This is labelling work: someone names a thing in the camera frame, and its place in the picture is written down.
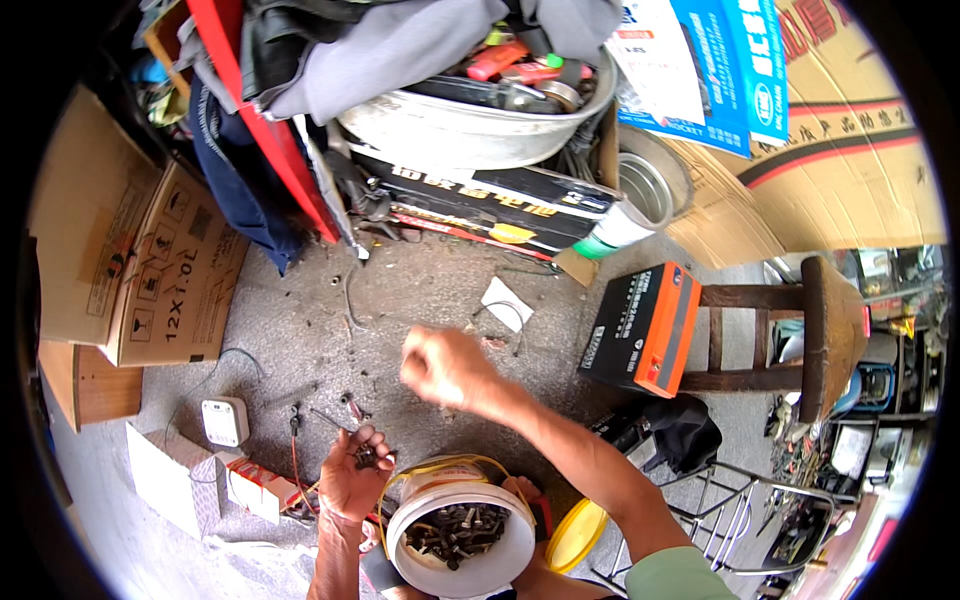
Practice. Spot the large printed cardboard sheet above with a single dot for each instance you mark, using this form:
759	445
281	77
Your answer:
840	165

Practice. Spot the black and orange battery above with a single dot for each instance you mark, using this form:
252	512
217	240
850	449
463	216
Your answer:
649	330

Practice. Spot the dark wooden stool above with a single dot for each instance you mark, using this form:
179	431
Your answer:
829	330

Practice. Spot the open white small box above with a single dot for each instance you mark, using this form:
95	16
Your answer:
172	480

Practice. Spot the shiny metal can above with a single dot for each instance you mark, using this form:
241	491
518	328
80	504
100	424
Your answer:
645	187

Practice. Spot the white paper piece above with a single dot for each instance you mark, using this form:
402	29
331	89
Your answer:
506	300

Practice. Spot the wide blue and white box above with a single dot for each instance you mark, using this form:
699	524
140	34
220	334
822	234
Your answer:
675	67

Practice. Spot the yellow bucket lid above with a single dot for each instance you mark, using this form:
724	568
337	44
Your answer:
576	534

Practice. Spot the black cloth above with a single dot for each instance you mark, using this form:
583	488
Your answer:
679	435

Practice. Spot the large brown cardboard carton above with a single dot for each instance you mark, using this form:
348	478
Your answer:
150	255

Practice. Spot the dark blue garment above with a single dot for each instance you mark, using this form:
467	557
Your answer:
240	187

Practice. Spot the person's right fingers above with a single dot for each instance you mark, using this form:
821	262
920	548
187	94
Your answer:
417	360

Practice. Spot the person's body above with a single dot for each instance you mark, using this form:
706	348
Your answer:
675	577

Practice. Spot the loose bolts on floor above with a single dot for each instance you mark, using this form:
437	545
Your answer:
352	406

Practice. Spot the grey garment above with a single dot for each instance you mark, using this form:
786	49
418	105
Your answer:
390	52

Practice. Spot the white plastic bucket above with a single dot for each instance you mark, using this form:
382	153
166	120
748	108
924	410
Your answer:
450	487

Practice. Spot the green and white roll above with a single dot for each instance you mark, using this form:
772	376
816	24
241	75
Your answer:
611	236

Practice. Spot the handful of dark bolts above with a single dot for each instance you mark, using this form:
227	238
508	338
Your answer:
369	456

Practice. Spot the wooden crate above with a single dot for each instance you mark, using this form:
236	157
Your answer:
169	52

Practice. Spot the person's left hand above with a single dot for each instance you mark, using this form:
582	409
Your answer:
346	484

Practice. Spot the red metal bar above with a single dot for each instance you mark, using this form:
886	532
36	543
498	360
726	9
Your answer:
262	127

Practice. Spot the heap of bolts in bucket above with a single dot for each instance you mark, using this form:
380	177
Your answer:
454	532

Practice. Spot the black printed carton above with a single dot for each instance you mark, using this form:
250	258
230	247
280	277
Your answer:
480	202

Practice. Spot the metal basin with tools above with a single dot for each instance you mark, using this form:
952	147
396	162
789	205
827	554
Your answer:
465	127

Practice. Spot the chrome metal rack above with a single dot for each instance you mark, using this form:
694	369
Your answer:
739	517

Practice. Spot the red and white small box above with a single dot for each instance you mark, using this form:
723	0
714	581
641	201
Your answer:
259	484

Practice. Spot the person's right hand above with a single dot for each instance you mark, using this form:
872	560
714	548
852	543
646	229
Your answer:
450	367

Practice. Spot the cluttered workshop shelf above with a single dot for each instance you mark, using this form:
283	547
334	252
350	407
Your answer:
885	375

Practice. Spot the wooden board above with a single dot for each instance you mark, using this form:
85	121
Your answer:
94	382

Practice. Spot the white square plastic device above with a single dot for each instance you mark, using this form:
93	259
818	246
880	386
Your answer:
225	421

